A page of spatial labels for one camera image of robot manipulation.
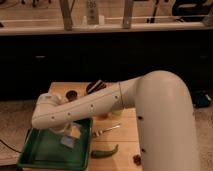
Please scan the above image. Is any black object on floor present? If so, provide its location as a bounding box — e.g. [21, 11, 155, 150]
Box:
[193, 91, 211, 108]

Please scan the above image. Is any green plastic tray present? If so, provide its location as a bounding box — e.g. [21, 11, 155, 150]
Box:
[17, 119, 93, 171]

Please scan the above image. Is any dark metal cup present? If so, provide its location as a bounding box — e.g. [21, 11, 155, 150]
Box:
[66, 90, 78, 102]

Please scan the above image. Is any green chili pepper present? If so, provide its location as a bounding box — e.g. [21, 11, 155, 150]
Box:
[91, 145, 119, 159]

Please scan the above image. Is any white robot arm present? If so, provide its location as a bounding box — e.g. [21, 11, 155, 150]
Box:
[31, 70, 201, 171]

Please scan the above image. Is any metal fork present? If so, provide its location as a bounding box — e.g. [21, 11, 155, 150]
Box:
[92, 124, 121, 138]

